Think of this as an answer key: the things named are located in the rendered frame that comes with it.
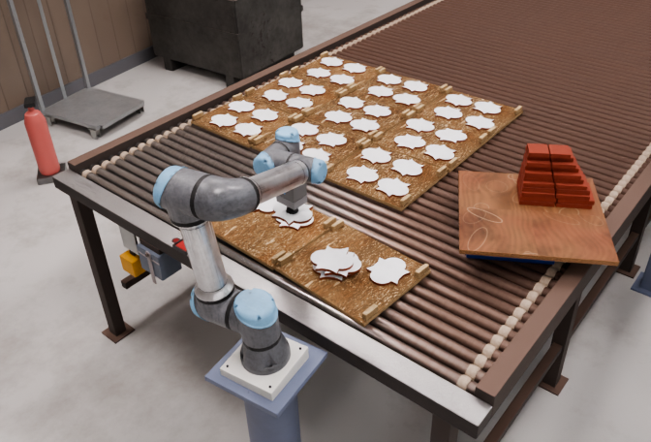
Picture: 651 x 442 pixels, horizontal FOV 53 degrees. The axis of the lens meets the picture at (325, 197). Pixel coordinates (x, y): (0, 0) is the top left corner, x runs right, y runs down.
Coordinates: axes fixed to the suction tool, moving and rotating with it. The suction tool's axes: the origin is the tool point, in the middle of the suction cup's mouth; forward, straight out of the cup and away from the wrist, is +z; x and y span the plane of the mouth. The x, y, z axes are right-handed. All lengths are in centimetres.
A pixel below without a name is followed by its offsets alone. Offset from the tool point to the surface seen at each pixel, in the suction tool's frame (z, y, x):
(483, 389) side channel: 17, -81, 10
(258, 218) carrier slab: 18.3, 26.6, -6.8
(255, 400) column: 25, -31, 50
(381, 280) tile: 17.2, -32.4, -7.6
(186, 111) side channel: 17, 120, -46
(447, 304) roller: 20, -54, -15
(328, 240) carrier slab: 18.3, -3.6, -13.7
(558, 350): 85, -72, -83
